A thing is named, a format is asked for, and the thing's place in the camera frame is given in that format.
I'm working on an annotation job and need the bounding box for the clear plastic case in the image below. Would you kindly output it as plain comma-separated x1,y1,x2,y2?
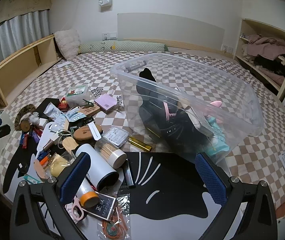
106,126,130,147

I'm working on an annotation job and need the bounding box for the dark cloth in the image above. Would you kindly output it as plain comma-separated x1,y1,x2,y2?
138,97,213,154

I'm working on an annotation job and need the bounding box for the white headboard panel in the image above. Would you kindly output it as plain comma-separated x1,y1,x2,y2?
118,13,225,43

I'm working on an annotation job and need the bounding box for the clear film roll orange core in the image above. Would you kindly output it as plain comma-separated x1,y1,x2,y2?
76,177,100,207

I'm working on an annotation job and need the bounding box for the blue-white packet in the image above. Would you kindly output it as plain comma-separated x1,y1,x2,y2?
65,106,86,122

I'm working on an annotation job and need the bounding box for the beige valance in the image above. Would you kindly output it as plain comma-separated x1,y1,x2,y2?
0,0,52,33

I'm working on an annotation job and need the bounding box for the tan oval pad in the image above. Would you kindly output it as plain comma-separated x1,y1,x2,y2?
34,159,48,182

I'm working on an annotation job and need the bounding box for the teal packet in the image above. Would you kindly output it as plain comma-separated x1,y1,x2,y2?
206,120,229,153

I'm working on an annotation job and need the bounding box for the black tube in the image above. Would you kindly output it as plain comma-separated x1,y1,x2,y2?
124,159,136,189

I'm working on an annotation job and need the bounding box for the green-lid clear box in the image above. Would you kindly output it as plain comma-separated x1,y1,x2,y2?
65,84,91,107

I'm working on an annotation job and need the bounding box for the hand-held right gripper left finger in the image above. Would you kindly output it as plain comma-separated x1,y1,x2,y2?
10,152,93,240

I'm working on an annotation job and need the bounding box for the clear plastic storage container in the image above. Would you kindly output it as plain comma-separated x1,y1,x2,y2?
110,52,264,164

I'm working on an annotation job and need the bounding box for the wooden tag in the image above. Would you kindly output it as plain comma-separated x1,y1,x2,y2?
79,105,102,118

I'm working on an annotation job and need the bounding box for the black sock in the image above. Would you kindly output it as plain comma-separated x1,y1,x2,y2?
136,67,158,99

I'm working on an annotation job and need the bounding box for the black packaged card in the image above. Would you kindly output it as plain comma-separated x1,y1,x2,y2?
84,192,118,222

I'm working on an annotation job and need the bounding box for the grey-white curtain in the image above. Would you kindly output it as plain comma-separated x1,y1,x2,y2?
0,10,52,77

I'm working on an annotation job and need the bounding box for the white watch band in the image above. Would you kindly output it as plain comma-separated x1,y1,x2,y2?
87,121,103,141

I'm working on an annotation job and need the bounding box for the white sachet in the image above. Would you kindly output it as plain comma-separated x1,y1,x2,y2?
44,104,60,120

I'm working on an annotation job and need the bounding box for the brown fur scrunchie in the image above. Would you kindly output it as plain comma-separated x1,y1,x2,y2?
14,104,37,130

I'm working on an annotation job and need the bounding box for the checkered bedsheet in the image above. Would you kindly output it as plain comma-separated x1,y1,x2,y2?
0,51,285,205

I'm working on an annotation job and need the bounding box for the white fluffy pillow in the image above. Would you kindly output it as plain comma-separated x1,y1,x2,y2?
55,29,80,59

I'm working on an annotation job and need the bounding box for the round wooden disc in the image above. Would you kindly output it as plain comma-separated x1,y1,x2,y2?
20,119,32,133

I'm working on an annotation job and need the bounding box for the black clothes pile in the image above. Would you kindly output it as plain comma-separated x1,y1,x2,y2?
254,54,285,75

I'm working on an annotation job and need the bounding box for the toothpick jar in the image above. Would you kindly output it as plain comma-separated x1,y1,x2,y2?
94,137,127,169

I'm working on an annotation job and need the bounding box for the orange lighter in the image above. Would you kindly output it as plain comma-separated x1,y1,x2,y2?
39,154,52,168

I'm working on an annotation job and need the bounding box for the white cup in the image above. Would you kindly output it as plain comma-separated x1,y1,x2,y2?
75,144,119,190

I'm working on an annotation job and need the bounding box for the rose gold tube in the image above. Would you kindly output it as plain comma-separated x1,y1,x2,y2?
43,140,58,152

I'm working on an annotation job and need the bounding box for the orange knot charm packet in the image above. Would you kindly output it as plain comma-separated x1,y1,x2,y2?
98,197,132,240

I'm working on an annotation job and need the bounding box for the black flat box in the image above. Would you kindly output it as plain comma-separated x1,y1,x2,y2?
36,97,60,119

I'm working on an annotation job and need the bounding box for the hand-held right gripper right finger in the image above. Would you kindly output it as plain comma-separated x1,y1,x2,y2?
194,152,278,240

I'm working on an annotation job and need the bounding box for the light wooden paddle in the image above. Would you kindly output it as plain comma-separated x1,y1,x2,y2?
62,137,79,153

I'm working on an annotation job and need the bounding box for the green bolster pillow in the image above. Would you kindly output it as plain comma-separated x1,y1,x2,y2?
78,41,169,53

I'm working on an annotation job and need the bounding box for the open wardrobe shelf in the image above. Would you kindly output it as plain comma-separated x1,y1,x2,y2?
234,17,285,100

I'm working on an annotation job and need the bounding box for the oval wooden brush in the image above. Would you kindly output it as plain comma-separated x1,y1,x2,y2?
73,126,93,143

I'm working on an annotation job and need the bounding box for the red small box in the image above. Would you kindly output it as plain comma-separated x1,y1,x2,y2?
58,97,69,110

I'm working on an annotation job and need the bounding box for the wooden bedside shelf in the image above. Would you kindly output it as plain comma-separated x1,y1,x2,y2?
0,34,63,108

